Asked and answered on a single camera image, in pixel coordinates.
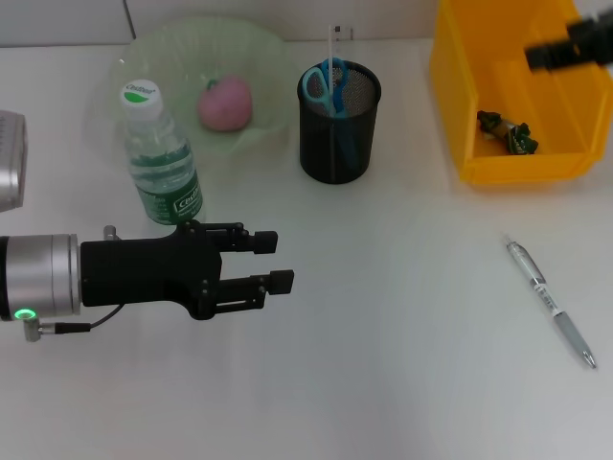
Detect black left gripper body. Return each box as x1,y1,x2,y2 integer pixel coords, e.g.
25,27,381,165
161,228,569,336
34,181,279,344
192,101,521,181
79,220,226,321

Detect green plastic wrapper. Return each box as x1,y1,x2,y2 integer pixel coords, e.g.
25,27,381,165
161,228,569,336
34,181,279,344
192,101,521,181
476,108,538,155

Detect clear green-label water bottle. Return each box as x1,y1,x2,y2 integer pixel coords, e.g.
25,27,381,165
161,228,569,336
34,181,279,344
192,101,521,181
119,80,205,226

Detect pink toy peach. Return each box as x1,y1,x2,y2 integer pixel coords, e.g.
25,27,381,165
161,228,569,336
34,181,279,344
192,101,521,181
197,75,254,133

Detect blue and teal scissors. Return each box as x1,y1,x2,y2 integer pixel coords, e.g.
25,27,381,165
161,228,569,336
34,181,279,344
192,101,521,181
301,57,360,169

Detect transparent plastic ruler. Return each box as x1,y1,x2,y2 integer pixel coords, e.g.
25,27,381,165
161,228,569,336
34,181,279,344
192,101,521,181
327,24,355,182

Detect clear grey ballpoint pen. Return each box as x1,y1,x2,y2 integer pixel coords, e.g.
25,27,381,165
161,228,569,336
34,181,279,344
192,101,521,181
502,233,599,369

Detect black mesh pen holder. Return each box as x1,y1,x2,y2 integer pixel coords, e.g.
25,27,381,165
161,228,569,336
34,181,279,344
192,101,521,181
296,59,383,185

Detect pale green fruit plate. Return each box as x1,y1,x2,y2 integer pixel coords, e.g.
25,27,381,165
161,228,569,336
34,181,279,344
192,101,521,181
102,17,293,159

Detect yellow plastic bin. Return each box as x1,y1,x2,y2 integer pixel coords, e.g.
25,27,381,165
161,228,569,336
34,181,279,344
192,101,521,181
427,0,613,184

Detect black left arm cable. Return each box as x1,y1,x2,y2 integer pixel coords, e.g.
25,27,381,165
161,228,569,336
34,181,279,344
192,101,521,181
23,304,124,342

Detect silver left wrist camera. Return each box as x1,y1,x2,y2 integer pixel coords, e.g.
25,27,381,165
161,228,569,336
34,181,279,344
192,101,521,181
0,110,29,212

